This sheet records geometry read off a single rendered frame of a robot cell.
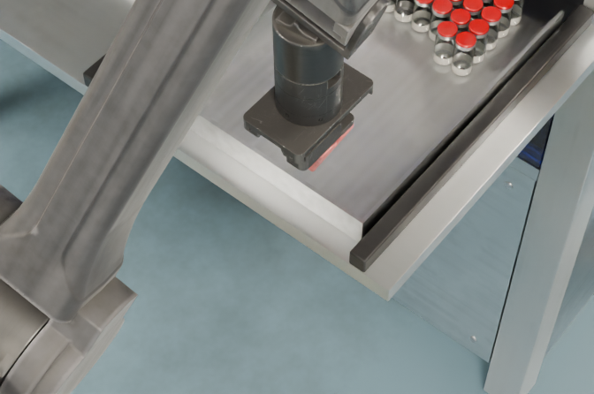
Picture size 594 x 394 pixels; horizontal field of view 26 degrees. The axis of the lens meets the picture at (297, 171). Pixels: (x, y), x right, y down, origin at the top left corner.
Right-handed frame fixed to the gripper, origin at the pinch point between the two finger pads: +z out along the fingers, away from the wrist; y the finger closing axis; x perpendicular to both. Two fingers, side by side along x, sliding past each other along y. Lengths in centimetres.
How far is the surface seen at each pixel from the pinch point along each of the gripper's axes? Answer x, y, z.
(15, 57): 103, 35, 98
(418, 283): 7, 35, 78
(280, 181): 3.3, -0.3, 6.1
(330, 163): 1.5, 5.1, 7.5
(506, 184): -3, 36, 42
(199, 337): 34, 12, 96
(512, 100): -8.2, 21.8, 6.1
